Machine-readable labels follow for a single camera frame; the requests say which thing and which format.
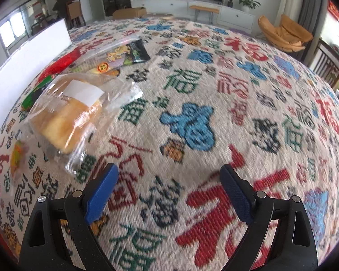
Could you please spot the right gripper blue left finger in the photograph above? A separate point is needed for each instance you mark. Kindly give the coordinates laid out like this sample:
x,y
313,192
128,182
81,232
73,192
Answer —
x,y
98,191

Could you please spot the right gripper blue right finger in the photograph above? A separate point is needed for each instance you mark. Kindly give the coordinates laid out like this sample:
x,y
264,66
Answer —
x,y
240,193

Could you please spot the red snack packet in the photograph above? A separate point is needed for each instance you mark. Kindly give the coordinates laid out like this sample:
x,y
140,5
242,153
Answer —
x,y
59,65

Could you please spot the black clear Astart snack packet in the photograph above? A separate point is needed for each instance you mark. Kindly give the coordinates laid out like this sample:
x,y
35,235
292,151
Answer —
x,y
123,52

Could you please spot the bread in clear bag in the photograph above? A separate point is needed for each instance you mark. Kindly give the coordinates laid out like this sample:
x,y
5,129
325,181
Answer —
x,y
73,108

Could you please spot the patterned fu character blanket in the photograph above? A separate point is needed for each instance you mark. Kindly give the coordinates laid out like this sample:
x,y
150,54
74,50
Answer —
x,y
211,97

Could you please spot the green snack packet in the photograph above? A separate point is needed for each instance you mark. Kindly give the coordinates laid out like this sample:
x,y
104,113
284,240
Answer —
x,y
37,91

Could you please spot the yellow cake slice packet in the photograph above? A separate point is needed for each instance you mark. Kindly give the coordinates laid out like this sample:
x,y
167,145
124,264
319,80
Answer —
x,y
102,68

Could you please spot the white cardboard box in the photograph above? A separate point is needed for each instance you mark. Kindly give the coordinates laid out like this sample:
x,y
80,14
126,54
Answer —
x,y
22,67

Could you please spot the dark wooden chair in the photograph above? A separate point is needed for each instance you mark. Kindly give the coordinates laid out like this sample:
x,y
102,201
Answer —
x,y
325,63

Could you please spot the orange lounge chair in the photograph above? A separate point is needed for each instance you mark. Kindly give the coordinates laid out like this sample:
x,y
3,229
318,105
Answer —
x,y
288,37

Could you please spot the white tv cabinet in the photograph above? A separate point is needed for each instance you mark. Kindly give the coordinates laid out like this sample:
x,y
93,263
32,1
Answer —
x,y
228,17

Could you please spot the small wooden stool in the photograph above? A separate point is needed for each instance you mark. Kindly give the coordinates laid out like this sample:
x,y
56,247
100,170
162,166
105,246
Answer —
x,y
211,12

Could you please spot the brown dining chair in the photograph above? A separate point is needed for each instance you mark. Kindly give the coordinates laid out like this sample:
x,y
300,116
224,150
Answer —
x,y
75,15

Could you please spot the green potted plant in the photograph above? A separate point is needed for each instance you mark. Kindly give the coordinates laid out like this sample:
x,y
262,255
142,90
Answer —
x,y
248,5

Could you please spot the brown cardboard box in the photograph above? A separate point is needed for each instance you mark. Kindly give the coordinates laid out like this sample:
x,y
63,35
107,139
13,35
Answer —
x,y
129,13

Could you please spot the person in dark clothes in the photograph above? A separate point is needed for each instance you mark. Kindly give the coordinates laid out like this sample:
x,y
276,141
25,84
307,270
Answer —
x,y
60,9

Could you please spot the red window decoration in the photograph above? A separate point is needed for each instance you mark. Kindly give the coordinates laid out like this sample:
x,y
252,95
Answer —
x,y
333,11

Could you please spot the grey curtain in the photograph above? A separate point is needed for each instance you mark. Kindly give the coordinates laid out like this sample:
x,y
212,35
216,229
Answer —
x,y
312,15

